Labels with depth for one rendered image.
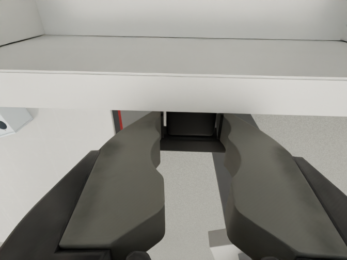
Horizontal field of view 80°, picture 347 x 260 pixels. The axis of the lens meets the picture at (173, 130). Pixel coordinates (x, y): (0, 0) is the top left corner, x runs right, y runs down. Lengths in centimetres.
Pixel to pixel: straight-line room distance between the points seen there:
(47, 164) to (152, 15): 30
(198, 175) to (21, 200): 110
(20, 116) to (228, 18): 28
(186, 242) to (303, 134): 130
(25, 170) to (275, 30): 41
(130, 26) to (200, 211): 160
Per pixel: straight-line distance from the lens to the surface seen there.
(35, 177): 44
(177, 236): 198
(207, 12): 18
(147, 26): 18
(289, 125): 132
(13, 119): 33
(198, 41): 17
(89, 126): 32
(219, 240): 53
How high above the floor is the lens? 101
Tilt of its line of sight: 58 degrees down
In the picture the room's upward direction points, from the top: 176 degrees counter-clockwise
